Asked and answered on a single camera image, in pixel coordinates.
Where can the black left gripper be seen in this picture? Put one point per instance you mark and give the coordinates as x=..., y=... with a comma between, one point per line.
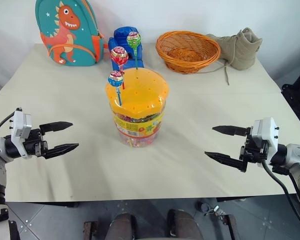
x=34, y=145

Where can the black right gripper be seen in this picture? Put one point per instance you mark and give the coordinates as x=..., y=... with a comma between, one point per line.
x=253, y=151

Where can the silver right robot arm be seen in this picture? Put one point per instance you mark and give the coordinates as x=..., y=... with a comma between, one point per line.
x=297, y=160

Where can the blue wrapped lollipop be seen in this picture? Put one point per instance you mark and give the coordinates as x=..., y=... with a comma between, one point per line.
x=116, y=82

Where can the yellow-lidded lollipop jar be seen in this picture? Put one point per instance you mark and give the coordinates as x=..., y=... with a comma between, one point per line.
x=137, y=107

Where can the red wrapped lollipop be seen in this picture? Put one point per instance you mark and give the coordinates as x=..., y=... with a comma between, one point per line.
x=119, y=57

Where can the green wrapped lollipop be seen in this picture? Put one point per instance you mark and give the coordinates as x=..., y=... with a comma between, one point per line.
x=133, y=41

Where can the black equipment at table edge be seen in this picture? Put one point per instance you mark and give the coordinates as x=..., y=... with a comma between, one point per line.
x=297, y=97

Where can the beige high-top shoe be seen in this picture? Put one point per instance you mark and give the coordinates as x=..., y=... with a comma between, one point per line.
x=237, y=50

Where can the orange wicker basket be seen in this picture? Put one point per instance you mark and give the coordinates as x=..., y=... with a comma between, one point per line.
x=187, y=51

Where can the teal dinosaur backpack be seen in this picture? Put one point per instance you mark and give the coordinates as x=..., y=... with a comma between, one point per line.
x=67, y=32

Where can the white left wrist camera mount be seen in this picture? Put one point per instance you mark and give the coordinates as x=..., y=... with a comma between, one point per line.
x=20, y=128

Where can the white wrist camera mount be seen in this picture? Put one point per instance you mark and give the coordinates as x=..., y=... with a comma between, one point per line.
x=265, y=131
x=20, y=128

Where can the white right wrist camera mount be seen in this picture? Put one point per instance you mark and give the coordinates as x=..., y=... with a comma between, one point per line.
x=265, y=131

